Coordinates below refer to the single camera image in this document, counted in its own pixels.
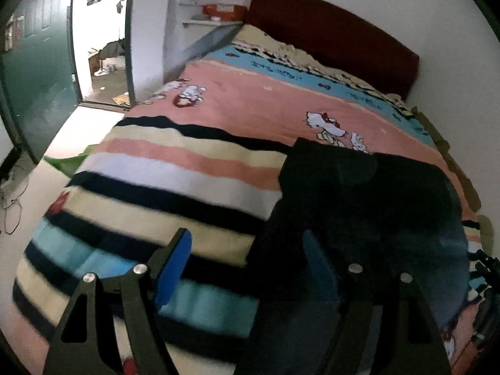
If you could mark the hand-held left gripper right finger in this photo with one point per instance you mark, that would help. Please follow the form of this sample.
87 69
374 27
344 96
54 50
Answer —
320 269

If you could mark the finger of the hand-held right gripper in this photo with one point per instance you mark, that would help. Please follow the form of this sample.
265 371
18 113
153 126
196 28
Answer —
486 277

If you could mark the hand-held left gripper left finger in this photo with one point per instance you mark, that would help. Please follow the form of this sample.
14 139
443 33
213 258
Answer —
172 273

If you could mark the black hooded jacket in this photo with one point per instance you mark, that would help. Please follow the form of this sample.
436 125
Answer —
371 211

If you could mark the dark clothes pile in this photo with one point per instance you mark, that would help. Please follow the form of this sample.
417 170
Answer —
113 49

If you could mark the striped cartoon print blanket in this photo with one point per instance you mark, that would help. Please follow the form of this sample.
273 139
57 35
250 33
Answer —
175 179

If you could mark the green cloth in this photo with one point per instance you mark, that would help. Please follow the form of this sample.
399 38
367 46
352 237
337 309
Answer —
66 162

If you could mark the cardboard piece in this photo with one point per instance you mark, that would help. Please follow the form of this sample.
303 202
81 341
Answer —
122 99

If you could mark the white shoes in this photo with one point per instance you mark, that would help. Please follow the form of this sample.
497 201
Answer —
103 71

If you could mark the grey board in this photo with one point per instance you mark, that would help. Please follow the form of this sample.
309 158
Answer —
203 49

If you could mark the dark red bed headboard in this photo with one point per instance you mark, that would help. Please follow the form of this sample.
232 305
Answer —
332 35

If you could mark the green door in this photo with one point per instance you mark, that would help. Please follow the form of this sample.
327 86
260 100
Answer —
43 66

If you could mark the orange box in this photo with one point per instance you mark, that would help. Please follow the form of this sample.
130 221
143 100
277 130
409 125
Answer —
224 11

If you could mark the white wall shelf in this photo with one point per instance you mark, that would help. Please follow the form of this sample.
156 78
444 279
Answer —
207 22

